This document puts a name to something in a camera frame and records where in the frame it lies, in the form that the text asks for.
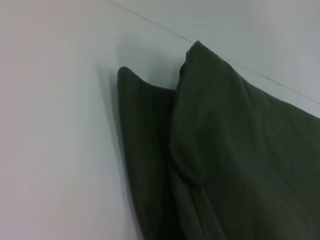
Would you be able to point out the dark green FREE T-shirt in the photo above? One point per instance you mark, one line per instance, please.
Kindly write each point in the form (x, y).
(225, 150)

